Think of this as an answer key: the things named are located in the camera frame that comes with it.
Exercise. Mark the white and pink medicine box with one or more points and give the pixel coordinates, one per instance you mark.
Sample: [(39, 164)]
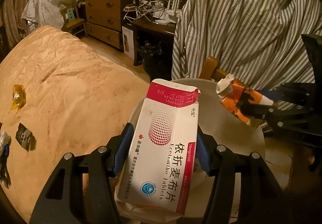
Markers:
[(161, 143)]

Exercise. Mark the white cardboard box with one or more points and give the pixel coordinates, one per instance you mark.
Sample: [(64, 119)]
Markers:
[(128, 42)]

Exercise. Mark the yellow plastic wrapper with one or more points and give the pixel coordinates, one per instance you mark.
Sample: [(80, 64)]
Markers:
[(18, 96)]

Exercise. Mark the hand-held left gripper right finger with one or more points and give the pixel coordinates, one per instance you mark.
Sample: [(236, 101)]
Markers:
[(202, 151)]

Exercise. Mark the dark wooden desk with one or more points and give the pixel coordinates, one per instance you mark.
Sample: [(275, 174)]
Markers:
[(153, 28)]

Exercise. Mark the black bin bag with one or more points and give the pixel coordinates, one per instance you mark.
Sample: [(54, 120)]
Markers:
[(153, 55)]

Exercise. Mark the orange and white wrapper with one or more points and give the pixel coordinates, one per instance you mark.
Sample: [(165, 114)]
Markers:
[(231, 107)]

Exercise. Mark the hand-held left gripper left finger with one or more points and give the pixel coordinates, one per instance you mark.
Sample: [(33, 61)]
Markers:
[(123, 146)]

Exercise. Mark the white bucket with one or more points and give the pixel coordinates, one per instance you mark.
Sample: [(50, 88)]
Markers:
[(226, 143)]

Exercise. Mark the wooden chest of drawers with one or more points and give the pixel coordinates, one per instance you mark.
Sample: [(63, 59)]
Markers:
[(103, 5)]

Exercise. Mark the striped cloth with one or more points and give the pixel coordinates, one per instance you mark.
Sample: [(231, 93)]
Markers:
[(239, 25)]

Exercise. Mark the white router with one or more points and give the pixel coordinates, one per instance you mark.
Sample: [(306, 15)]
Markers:
[(168, 12)]

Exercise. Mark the brown wooden chair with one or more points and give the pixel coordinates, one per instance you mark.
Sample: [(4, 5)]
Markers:
[(210, 66)]

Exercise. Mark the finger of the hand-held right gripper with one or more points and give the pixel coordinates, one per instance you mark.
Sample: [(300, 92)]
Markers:
[(273, 95), (256, 110)]

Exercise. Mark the pink curtain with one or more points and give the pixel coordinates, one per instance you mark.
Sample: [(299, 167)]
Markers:
[(10, 0)]

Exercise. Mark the black packet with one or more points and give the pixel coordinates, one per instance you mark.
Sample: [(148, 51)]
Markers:
[(24, 135)]

